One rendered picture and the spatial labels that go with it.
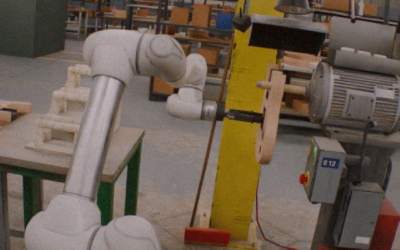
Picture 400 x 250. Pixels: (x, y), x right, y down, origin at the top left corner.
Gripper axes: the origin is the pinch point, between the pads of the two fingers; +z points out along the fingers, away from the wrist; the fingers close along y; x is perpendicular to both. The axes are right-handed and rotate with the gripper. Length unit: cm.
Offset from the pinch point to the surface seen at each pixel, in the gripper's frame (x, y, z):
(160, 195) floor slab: -102, -144, -56
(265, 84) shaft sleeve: 15.8, 10.3, -1.6
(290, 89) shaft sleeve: 15.3, 10.4, 8.7
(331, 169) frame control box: -6.0, 42.7, 22.7
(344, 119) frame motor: 8.0, 18.6, 30.7
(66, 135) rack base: -15, 19, -80
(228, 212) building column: -82, -84, -3
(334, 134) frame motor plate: 1.7, 19.9, 27.2
